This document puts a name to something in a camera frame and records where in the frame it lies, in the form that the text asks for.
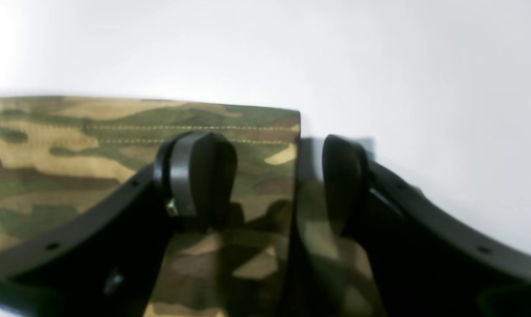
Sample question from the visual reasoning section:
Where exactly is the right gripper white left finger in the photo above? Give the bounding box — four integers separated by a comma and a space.
0, 132, 237, 317

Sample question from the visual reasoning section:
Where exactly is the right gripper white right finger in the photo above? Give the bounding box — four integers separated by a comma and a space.
287, 134, 531, 317

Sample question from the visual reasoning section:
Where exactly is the camouflage T-shirt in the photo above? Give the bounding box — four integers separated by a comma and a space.
0, 96, 387, 317

